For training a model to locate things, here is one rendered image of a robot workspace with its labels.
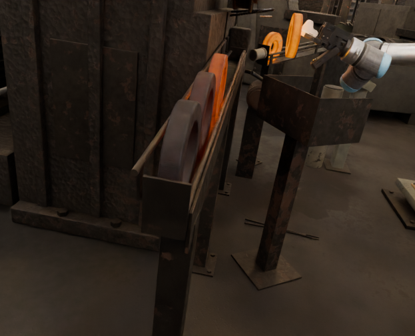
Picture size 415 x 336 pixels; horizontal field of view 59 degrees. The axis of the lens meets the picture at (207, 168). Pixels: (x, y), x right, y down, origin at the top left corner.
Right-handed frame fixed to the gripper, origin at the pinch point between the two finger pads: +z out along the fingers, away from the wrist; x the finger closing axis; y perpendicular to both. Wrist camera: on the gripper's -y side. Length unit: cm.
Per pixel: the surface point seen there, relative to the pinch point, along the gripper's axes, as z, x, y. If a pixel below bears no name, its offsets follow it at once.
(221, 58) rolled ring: 18, 58, -11
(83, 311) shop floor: 25, 71, -95
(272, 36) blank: 4, -63, -9
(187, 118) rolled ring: 17, 96, -15
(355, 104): -20.7, 43.2, -9.0
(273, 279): -32, 39, -78
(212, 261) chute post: -9, 36, -85
